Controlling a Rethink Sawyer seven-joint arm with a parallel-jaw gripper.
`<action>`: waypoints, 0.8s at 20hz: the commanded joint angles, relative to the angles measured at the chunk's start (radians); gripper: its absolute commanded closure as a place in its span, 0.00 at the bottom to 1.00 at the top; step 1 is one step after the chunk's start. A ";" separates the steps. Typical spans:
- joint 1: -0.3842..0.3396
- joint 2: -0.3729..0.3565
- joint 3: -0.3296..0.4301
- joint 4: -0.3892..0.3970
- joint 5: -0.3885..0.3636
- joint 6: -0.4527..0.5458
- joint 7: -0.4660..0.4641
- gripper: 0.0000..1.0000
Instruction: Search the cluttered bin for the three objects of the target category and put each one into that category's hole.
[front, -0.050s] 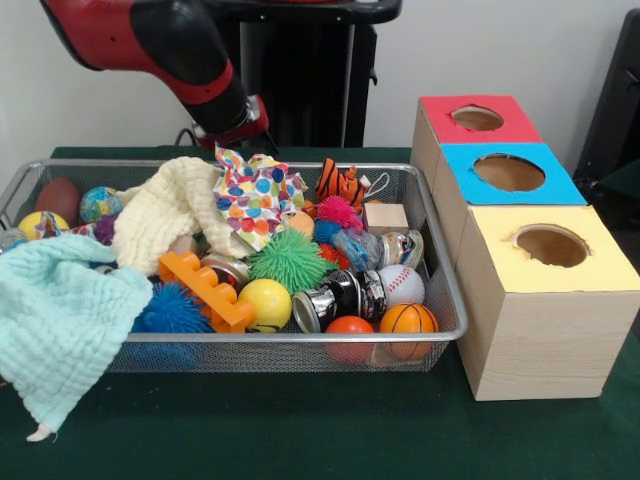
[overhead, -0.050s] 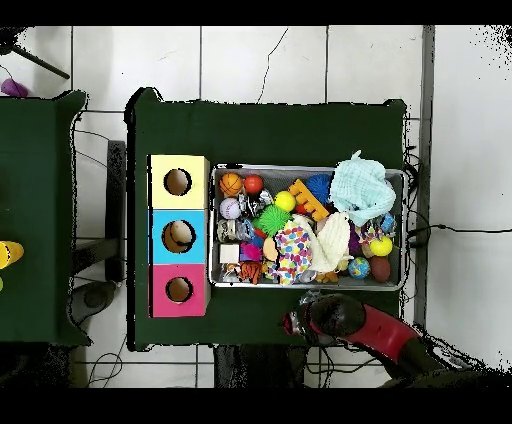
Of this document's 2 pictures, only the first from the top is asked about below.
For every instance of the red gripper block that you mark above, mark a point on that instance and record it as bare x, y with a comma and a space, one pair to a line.
240, 134

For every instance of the polka dot paper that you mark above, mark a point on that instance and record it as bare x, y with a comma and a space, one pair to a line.
255, 200

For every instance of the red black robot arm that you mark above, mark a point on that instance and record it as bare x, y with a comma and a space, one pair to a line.
165, 45

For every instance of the clear mesh bin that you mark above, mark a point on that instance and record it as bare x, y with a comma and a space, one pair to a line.
280, 355

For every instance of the green spiky ball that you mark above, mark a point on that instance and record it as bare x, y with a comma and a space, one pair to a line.
287, 260

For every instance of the cream waffle cloth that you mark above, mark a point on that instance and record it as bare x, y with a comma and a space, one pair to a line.
160, 215

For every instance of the yellow smiley ball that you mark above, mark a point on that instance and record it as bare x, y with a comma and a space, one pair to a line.
267, 300

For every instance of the orange toy brick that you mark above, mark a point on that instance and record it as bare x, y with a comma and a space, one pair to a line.
210, 290

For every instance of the white baseball toy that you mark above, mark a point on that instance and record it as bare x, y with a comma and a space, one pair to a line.
402, 282

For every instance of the blue spiky ball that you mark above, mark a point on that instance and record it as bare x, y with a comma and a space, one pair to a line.
172, 312

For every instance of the red orange ball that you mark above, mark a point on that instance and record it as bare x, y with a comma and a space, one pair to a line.
350, 325

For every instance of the orange basketball toy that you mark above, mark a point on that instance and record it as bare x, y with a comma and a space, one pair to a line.
407, 317

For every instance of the mint green cloth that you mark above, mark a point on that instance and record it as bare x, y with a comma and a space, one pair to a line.
60, 320

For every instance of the dark green table cloth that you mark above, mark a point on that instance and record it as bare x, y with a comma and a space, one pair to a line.
300, 430

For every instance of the black floor stand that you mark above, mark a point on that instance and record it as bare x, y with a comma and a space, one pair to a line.
615, 100

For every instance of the side table green cloth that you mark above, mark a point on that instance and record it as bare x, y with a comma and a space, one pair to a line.
622, 180

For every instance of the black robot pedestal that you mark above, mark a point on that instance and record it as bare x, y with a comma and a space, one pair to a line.
320, 75

